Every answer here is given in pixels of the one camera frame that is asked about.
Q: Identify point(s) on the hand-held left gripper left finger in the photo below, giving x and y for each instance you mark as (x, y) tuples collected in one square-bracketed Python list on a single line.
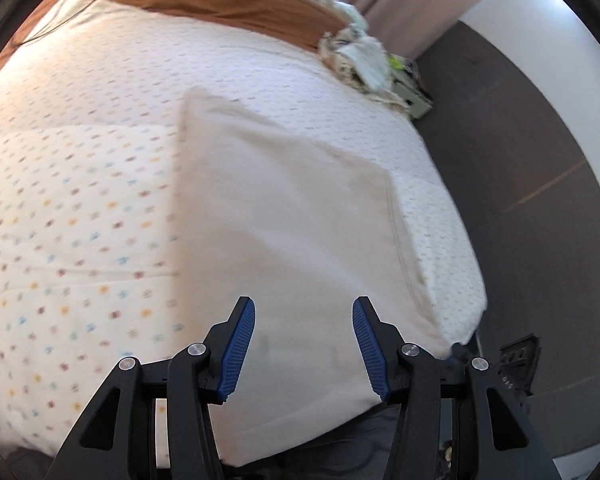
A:
[(237, 350)]

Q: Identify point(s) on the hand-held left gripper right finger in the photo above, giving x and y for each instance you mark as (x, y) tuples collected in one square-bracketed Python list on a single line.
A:
[(372, 350)]

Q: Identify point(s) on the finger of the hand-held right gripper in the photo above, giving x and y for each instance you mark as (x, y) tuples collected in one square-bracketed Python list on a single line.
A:
[(461, 351)]

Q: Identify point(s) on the beige sweatshirt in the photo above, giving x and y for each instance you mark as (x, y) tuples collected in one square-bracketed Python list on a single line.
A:
[(290, 210)]

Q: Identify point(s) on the white box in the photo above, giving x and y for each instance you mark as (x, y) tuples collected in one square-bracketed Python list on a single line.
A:
[(415, 105)]

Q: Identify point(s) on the small green object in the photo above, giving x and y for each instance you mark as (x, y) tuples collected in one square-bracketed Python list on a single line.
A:
[(395, 62)]

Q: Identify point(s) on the pile of patterned cloths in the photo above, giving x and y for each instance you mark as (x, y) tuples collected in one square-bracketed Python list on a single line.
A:
[(365, 60)]

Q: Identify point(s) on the pink curtain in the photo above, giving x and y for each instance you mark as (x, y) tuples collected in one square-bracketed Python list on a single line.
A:
[(405, 0)]

